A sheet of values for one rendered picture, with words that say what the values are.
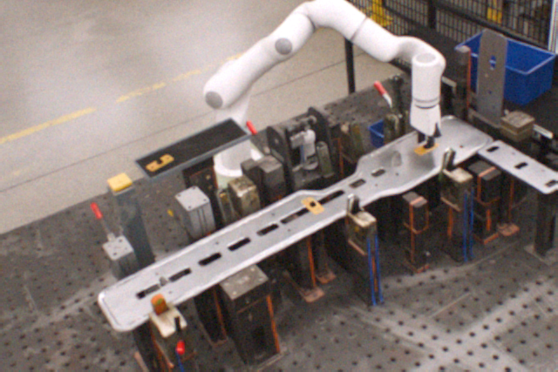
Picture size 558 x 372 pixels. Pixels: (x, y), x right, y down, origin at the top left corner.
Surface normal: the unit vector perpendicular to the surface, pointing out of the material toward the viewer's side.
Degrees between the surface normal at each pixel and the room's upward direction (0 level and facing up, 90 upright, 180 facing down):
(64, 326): 0
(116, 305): 0
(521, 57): 90
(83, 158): 0
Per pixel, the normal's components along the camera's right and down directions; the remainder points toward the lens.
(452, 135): -0.13, -0.80
